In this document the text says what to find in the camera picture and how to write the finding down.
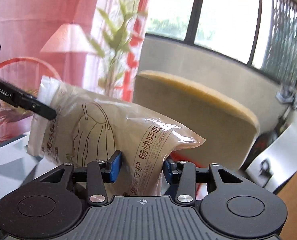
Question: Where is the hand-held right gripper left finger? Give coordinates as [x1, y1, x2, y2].
[32, 150, 122, 205]

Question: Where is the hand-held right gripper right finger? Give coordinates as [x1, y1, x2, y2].
[163, 158, 251, 203]

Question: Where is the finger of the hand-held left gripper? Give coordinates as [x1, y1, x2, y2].
[16, 92, 57, 120]

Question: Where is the red strawberry print box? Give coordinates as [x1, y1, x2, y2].
[168, 150, 210, 199]

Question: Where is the translucent beige face mask packet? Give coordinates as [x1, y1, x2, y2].
[27, 76, 206, 197]

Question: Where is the beige armchair with yellow trim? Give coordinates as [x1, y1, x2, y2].
[134, 70, 261, 173]

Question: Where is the geometric patterned tablecloth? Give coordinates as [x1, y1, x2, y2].
[0, 130, 89, 230]

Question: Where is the pink printed backdrop cloth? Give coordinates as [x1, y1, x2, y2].
[0, 0, 155, 150]

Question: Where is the black framed window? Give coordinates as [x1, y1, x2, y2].
[145, 0, 297, 85]

